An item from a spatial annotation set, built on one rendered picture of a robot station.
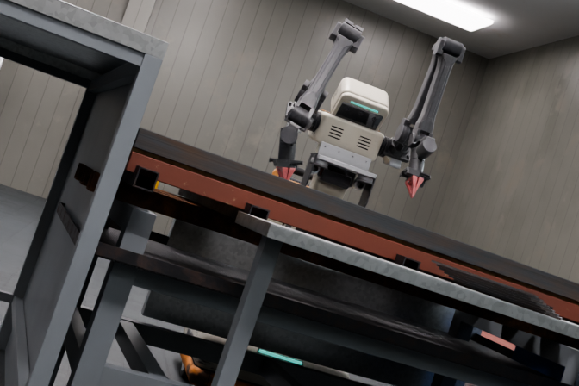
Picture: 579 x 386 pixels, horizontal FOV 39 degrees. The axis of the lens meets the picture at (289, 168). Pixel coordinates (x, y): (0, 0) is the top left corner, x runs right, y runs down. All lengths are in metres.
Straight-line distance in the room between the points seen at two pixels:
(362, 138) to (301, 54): 7.85
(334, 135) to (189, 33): 7.75
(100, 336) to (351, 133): 1.61
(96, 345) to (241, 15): 9.23
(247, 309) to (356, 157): 1.53
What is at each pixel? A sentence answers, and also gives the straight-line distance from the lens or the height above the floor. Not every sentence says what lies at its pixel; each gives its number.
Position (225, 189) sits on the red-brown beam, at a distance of 2.05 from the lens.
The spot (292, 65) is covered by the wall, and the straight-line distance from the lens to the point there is 11.11.
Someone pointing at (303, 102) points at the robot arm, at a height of 1.15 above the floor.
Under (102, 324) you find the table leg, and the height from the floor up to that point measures 0.39.
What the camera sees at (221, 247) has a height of 0.60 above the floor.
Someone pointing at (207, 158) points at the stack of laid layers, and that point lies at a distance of 2.04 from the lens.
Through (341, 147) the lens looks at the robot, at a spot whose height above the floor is 1.11.
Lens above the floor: 0.78
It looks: 3 degrees up
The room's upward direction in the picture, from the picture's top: 19 degrees clockwise
